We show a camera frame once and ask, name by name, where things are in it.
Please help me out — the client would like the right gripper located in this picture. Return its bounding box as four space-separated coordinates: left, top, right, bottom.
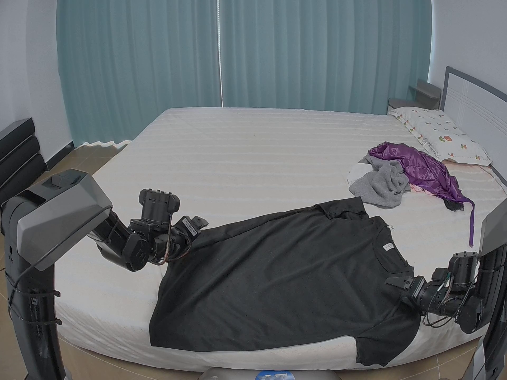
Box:
384 275 435 316

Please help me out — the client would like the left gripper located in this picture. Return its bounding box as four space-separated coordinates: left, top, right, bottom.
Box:
170 216 210 259

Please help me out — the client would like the black T-shirt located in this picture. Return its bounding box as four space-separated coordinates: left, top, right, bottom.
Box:
150 197 421 367

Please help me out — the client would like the bed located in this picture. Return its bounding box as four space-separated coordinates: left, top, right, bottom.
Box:
51 66 507 373

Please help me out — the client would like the pile of clothes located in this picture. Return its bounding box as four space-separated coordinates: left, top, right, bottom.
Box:
348 142 476 248

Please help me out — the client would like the white printed pillow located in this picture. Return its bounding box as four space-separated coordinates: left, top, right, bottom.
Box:
390 106 492 166

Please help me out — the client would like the blue-green curtain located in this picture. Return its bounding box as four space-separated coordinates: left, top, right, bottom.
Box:
57 0 224 145
220 0 434 114

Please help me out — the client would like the grey bedside table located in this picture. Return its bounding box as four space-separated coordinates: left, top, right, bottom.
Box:
388 79 442 112

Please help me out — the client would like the black chest of drawers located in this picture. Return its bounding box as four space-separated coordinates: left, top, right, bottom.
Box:
0 118 48 205

